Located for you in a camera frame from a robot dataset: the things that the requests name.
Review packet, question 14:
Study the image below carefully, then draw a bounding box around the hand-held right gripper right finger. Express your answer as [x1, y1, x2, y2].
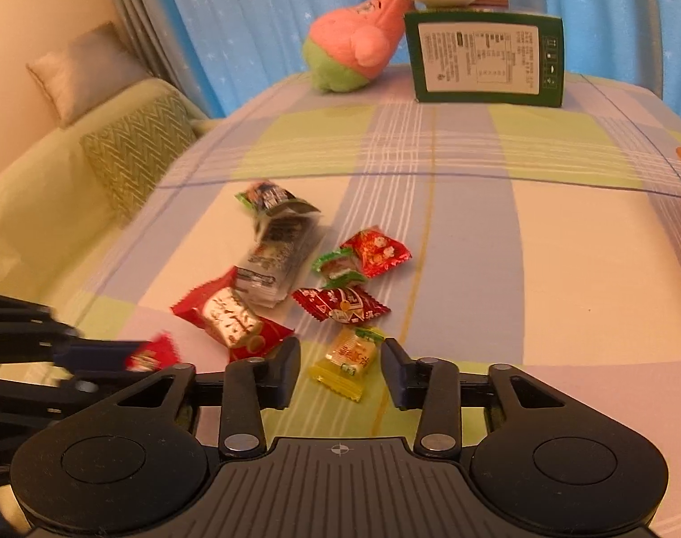
[381, 338, 568, 460]

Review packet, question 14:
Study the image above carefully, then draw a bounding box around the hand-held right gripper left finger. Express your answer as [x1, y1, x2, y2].
[109, 339, 302, 460]

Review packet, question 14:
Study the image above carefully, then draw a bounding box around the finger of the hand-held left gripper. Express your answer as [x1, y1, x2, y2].
[0, 290, 151, 372]
[0, 373, 147, 488]

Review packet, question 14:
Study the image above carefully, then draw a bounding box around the yellow candy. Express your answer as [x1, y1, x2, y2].
[308, 325, 386, 403]

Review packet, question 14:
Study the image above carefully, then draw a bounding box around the small red candy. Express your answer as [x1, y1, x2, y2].
[124, 333, 184, 373]

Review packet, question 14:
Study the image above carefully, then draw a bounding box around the large red snack packet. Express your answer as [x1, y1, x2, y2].
[171, 268, 296, 365]

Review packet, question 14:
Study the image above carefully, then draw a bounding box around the red picture label candy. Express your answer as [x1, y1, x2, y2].
[291, 285, 391, 326]

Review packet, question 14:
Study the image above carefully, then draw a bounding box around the silver snack packet strip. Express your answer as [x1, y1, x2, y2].
[235, 216, 320, 310]

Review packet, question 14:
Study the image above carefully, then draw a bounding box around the green candy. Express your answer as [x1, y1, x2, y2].
[309, 247, 369, 291]

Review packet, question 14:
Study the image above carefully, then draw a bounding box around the red flower print candy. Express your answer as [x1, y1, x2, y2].
[339, 226, 414, 279]

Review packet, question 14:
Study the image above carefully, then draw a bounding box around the dark green-ended snack packet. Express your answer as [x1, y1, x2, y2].
[234, 179, 322, 236]

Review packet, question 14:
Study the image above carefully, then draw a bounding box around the light green sofa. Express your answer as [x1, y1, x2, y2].
[0, 75, 221, 317]

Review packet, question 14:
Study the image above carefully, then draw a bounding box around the green chevron pillow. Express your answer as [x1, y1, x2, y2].
[79, 92, 202, 226]

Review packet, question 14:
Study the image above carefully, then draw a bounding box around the grey pillow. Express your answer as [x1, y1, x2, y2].
[26, 21, 152, 128]

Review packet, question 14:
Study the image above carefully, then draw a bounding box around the green cardboard box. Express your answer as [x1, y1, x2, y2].
[403, 8, 565, 109]

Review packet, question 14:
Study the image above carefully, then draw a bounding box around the pink and green plush toy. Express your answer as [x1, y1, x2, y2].
[303, 0, 409, 94]

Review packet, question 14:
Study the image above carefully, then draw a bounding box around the grey curtain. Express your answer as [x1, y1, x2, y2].
[100, 0, 225, 120]

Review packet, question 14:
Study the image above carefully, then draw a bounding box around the blue star print curtain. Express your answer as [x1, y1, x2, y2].
[154, 0, 681, 120]

